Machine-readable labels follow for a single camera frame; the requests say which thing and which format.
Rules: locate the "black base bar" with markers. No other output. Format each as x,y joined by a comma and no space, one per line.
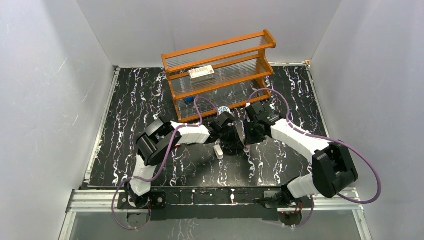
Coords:
264,203

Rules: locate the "aluminium rail frame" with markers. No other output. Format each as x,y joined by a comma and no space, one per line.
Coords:
100,200

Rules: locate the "white red staple box on shelf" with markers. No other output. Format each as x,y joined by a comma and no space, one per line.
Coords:
201,74

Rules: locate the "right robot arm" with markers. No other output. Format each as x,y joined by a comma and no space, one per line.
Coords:
333,168

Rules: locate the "round patterned tape roll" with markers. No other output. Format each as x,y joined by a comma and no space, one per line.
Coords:
223,109

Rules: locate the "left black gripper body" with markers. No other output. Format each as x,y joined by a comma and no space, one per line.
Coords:
230,139

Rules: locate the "white stapler part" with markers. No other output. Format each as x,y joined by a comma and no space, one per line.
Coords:
218,151

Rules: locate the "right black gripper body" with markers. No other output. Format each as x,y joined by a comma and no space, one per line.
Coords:
251,135

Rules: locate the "small blue object on shelf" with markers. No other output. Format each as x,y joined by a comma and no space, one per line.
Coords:
189,99

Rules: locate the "orange wooden shelf rack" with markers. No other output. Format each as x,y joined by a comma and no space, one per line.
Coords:
240,67

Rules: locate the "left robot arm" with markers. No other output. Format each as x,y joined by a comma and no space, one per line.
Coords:
157,141

